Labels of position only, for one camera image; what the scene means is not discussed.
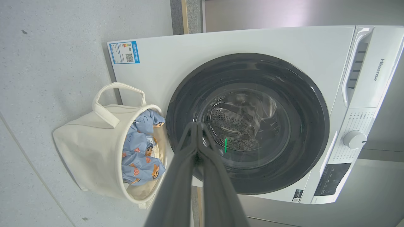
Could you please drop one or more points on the small black QR sticker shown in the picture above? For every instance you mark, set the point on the small black QR sticker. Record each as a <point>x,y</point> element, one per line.
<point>297,195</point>

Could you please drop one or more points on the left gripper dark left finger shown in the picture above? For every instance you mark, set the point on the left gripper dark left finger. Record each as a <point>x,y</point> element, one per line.
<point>176,189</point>

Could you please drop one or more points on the washing machine door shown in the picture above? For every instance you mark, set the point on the washing machine door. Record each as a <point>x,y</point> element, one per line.
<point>189,94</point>

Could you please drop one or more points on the white front-load washing machine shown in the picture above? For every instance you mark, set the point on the white front-load washing machine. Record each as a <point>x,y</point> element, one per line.
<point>164,63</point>

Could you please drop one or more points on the steel perforated washer drum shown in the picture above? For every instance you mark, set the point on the steel perforated washer drum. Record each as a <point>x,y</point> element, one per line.
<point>233,123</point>

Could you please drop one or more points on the blue energy label sticker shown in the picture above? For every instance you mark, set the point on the blue energy label sticker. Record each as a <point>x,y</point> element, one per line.
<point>124,52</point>

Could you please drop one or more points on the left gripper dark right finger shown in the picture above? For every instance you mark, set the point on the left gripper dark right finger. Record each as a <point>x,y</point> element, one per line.
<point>217,195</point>

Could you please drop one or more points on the black washer display panel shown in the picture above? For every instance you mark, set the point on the black washer display panel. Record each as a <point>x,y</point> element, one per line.
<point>333,179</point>

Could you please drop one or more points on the white detergent drawer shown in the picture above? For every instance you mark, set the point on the white detergent drawer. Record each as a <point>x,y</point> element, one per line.
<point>378,94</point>

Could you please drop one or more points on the white round control knob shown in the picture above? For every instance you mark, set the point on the white round control knob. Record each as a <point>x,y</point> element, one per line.
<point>354,139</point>

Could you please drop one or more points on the cream canvas laundry basket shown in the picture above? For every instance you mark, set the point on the cream canvas laundry basket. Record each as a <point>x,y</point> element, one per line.
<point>88,148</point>

